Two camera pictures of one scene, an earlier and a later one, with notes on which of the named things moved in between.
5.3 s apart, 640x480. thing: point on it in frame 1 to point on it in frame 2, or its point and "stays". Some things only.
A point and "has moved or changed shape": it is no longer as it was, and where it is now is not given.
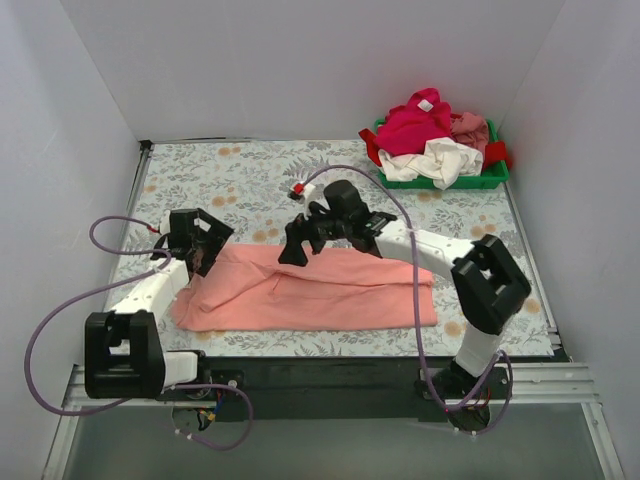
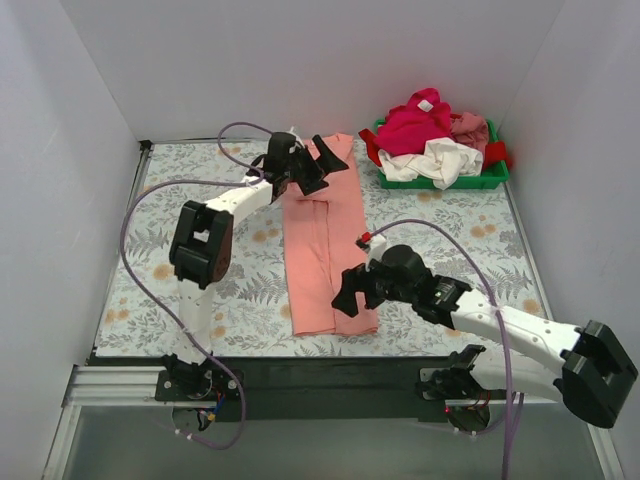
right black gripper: x=310 y=230 to x=366 y=286
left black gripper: x=211 y=248 to x=310 y=170
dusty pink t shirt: x=471 y=130 stays
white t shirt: x=443 y=161 stays
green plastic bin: x=486 y=179 stays
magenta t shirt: x=407 y=127 stays
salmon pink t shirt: x=249 y=287 has moved or changed shape
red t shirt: x=494 y=155 stays
